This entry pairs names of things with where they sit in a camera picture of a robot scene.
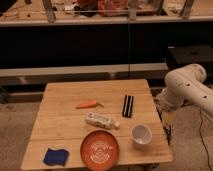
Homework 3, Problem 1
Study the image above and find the orange ceramic bowl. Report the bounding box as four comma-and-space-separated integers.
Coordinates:
80, 130, 119, 171

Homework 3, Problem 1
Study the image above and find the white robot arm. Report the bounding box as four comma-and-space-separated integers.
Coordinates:
158, 64, 213, 121

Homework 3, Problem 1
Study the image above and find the orange carrot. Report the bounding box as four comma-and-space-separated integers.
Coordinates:
76, 100, 104, 109

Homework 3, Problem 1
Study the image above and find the wooden table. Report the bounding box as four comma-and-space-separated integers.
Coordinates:
21, 79, 172, 171

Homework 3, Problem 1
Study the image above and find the white cup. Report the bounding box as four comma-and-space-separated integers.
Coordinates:
132, 124, 152, 146

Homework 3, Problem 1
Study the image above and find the black box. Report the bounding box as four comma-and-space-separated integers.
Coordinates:
166, 45, 213, 74

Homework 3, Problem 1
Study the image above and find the blue sponge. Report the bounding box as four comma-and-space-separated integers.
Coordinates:
43, 149, 69, 166

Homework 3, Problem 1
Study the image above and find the long wooden shelf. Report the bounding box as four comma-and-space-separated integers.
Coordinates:
0, 0, 213, 27

